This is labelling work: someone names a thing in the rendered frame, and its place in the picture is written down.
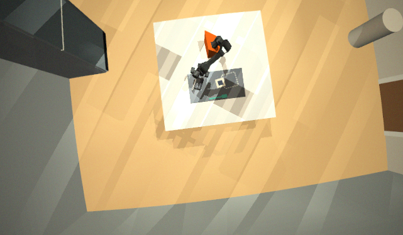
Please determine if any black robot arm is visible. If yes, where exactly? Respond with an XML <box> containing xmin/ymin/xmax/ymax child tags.
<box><xmin>192</xmin><ymin>35</ymin><xmax>232</xmax><ymax>79</ymax></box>

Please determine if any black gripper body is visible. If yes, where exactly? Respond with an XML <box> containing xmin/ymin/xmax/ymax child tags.
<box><xmin>190</xmin><ymin>67</ymin><xmax>209</xmax><ymax>77</ymax></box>

